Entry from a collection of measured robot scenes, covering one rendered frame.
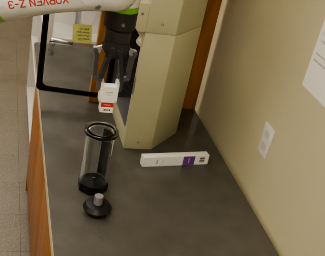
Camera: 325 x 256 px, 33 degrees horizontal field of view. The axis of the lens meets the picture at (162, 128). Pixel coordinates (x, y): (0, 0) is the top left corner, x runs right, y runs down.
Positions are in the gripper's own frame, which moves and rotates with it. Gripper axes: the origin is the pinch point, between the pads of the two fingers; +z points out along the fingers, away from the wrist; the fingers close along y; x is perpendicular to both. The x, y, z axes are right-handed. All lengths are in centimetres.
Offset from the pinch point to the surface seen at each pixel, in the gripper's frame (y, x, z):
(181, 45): -30.7, -30.1, -5.9
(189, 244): -27, 29, 36
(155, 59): -20.7, -25.6, -1.3
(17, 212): 16, -104, 130
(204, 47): -53, -62, 6
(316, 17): -58, 5, -32
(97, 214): 0.9, 17.9, 33.4
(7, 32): 22, -383, 131
